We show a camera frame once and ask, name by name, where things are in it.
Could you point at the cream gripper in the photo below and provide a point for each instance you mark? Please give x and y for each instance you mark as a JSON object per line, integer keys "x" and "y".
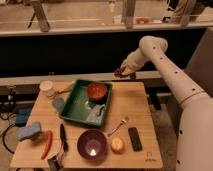
{"x": 126, "y": 71}

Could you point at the dark red grape bunch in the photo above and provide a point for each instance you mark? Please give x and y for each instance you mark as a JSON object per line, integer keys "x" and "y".
{"x": 118, "y": 73}

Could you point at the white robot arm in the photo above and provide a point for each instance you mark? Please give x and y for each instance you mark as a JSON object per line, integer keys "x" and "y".
{"x": 195, "y": 140}

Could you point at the white plastic cup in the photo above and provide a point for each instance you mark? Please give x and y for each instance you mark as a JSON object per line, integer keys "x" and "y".
{"x": 47, "y": 88}

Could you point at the orange red bowl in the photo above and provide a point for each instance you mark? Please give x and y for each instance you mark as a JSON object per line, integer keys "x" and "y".
{"x": 96, "y": 91}

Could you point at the silver fork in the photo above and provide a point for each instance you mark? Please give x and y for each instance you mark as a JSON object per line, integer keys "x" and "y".
{"x": 122, "y": 122}

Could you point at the blue grey cloth in tray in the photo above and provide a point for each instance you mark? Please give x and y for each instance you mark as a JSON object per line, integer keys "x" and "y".
{"x": 96, "y": 113}

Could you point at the wooden spoon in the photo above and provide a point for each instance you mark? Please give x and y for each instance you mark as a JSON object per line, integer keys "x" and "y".
{"x": 64, "y": 87}

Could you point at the green plastic tray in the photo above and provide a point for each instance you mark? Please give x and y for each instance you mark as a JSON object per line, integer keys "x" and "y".
{"x": 78, "y": 105}

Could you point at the grey blue small cloth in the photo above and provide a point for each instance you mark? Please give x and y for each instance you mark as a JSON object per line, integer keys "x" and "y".
{"x": 58, "y": 103}

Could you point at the black remote control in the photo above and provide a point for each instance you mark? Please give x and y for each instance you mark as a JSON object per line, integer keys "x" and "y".
{"x": 135, "y": 139}

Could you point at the purple bowl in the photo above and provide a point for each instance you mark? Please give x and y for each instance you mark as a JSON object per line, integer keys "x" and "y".
{"x": 92, "y": 145}

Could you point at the blue box off table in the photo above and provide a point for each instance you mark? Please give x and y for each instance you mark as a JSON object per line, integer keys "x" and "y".
{"x": 22, "y": 116}

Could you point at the small dark gadget table edge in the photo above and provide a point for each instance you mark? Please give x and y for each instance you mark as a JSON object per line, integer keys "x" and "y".
{"x": 54, "y": 164}

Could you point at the blue sponge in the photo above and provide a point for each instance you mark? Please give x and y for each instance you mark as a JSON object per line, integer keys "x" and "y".
{"x": 30, "y": 131}

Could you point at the black handled knife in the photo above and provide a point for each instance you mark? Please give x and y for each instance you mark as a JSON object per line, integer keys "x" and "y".
{"x": 63, "y": 138}

